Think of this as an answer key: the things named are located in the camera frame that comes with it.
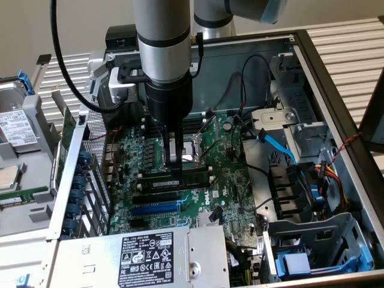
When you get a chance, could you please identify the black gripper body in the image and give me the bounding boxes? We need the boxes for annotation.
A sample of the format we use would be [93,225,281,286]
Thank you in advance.
[145,73,194,125]

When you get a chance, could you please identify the green RAM stick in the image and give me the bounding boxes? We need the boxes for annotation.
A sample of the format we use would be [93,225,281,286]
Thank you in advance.
[140,169,211,190]
[0,187,49,209]

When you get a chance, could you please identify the RAM slot white latches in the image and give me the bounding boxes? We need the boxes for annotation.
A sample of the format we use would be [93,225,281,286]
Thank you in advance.
[179,165,214,176]
[141,120,208,133]
[136,181,215,194]
[140,113,208,125]

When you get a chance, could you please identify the CPU socket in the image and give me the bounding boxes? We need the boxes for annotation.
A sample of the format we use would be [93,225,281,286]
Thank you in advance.
[160,131,208,168]

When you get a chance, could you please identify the long black expansion slot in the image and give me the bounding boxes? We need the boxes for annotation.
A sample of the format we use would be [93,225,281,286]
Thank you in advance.
[131,191,178,206]

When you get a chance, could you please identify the thin metal locking lever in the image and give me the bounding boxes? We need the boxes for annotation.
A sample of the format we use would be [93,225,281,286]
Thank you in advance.
[153,121,166,143]
[183,137,221,166]

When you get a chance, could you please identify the blue expansion slot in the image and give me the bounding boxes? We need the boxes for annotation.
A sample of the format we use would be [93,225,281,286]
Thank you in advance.
[130,201,181,216]

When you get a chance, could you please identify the silver finned heatsink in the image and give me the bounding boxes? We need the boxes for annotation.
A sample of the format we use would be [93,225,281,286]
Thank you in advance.
[197,211,225,228]

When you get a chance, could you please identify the green motherboard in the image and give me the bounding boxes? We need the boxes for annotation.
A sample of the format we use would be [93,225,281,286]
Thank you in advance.
[107,112,266,238]

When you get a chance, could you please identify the open metal PC case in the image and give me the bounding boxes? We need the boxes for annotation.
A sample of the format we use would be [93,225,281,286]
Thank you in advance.
[46,29,384,288]

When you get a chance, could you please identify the metal port block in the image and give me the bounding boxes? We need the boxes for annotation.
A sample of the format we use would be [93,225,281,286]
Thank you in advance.
[102,142,121,188]

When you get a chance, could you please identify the black box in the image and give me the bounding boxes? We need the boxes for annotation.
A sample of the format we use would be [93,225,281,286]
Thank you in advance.
[105,24,139,51]

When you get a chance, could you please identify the green graphics card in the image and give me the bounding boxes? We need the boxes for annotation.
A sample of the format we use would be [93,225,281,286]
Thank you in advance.
[51,85,78,194]

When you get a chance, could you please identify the black plastic fan shroud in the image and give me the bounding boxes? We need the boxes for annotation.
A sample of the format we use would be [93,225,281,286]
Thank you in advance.
[268,161,317,222]

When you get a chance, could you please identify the white label tag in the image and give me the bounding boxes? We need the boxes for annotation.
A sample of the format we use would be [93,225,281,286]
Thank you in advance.
[254,230,270,256]

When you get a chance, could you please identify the silver disk bay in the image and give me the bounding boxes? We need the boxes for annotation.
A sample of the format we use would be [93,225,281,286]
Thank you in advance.
[262,212,376,284]
[250,52,332,158]

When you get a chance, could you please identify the silver power supply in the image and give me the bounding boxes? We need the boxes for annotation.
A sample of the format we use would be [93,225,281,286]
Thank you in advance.
[56,224,231,288]

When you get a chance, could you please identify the grey parts rack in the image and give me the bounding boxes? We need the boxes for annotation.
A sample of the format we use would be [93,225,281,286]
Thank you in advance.
[0,76,64,238]

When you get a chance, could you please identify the blue disk tray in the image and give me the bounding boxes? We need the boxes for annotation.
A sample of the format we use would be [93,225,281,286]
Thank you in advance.
[275,253,374,279]

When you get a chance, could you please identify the silver hard disk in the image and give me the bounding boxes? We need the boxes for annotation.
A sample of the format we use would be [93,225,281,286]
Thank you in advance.
[0,80,41,152]

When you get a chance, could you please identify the silver CPU chip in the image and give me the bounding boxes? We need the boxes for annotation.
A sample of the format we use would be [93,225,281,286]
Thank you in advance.
[0,164,24,190]

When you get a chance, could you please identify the small blue latch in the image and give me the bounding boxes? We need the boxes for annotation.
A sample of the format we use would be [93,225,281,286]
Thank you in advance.
[16,272,33,288]

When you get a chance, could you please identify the dark brown panel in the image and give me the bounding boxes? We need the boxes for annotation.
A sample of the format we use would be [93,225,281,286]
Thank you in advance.
[358,68,384,154]

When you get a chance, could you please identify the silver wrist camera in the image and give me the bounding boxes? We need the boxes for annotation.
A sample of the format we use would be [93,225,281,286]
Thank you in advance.
[107,64,148,105]

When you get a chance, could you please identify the black wire plug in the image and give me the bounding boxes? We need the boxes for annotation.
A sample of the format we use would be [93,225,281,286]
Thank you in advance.
[208,206,223,223]

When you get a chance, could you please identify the short black cable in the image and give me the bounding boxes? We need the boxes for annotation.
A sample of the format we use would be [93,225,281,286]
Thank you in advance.
[191,31,205,79]

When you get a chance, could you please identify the thin black wire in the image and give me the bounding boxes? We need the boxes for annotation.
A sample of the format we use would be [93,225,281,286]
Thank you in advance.
[239,53,272,116]
[213,71,245,112]
[230,115,271,178]

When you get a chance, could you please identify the red black twisted wire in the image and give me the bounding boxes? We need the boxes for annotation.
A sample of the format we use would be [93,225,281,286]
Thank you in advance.
[328,131,364,169]
[89,125,124,169]

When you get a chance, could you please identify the yellow black braided cable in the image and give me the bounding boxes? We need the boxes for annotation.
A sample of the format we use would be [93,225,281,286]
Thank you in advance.
[225,239,259,288]

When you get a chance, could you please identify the light blue flat wire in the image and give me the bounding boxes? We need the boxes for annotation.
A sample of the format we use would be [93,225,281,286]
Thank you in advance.
[256,128,305,176]

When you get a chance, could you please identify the thin black cable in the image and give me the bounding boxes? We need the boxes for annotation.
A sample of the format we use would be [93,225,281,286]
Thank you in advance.
[49,0,125,114]

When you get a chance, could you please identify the blue disk bracket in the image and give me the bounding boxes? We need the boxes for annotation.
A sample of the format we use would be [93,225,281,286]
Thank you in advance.
[17,68,38,97]

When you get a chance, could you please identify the yellow red power wires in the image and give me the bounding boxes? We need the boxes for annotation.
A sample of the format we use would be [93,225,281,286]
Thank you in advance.
[313,160,356,212]

